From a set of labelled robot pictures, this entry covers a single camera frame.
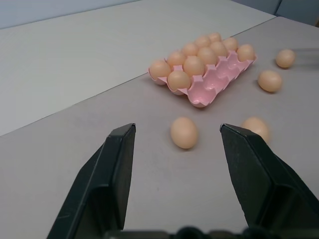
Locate pink plastic egg tray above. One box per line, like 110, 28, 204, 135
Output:
149, 49, 258, 109

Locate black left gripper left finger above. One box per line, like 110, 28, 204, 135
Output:
46, 122, 137, 239

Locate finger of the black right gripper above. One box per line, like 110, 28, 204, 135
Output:
294, 48, 319, 68

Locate tan egg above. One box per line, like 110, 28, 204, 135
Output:
149, 60, 172, 78
258, 70, 283, 93
208, 32, 222, 43
275, 49, 296, 69
170, 117, 199, 149
210, 41, 228, 57
183, 55, 205, 76
181, 42, 200, 57
166, 51, 187, 67
223, 37, 239, 52
167, 70, 191, 90
236, 44, 256, 62
194, 36, 212, 49
240, 117, 270, 144
197, 47, 218, 65

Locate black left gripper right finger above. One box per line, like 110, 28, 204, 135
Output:
219, 122, 319, 239

